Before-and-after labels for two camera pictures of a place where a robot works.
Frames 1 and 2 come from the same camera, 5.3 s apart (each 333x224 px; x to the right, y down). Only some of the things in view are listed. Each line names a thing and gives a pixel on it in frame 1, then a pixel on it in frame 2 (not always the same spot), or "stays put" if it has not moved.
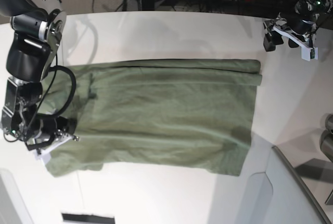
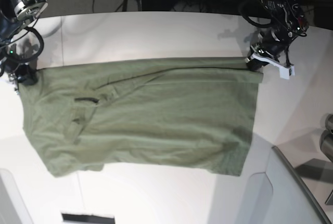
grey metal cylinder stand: [326, 138] stays put
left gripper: [50, 131] to [24, 74]
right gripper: [298, 30] to [269, 48]
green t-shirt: [179, 116] stays put
